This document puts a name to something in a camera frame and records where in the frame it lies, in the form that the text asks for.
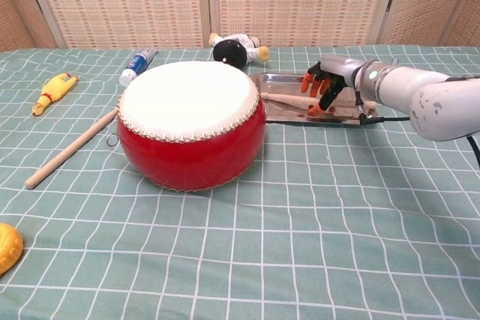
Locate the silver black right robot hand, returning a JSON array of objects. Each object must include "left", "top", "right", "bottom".
[{"left": 300, "top": 54, "right": 368, "bottom": 117}]

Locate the wooden drumstick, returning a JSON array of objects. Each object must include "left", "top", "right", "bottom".
[
  {"left": 260, "top": 91, "right": 377, "bottom": 109},
  {"left": 24, "top": 109, "right": 119, "bottom": 190}
]

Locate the rectangular stainless steel tray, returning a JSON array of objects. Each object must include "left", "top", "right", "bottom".
[{"left": 250, "top": 73, "right": 379, "bottom": 127}]

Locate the red drum with white skin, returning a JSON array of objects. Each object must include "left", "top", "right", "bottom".
[{"left": 115, "top": 60, "right": 268, "bottom": 193}]

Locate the black and white plush doll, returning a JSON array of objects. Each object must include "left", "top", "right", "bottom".
[{"left": 208, "top": 32, "right": 271, "bottom": 67}]

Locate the green checked tablecloth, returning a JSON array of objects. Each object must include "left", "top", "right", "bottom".
[{"left": 0, "top": 44, "right": 480, "bottom": 320}]

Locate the blue and white toothpaste tube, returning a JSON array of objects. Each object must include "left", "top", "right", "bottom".
[{"left": 118, "top": 48, "right": 159, "bottom": 87}]

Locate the woven bamboo folding screen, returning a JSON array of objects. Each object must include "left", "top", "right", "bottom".
[{"left": 0, "top": 0, "right": 480, "bottom": 50}]

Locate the yellow rubber chicken toy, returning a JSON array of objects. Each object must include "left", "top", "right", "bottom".
[{"left": 31, "top": 73, "right": 80, "bottom": 118}]

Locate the yellow orange plastic toy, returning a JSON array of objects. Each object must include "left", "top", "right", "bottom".
[{"left": 0, "top": 222, "right": 25, "bottom": 277}]

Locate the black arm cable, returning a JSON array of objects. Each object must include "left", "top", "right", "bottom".
[{"left": 354, "top": 89, "right": 480, "bottom": 167}]

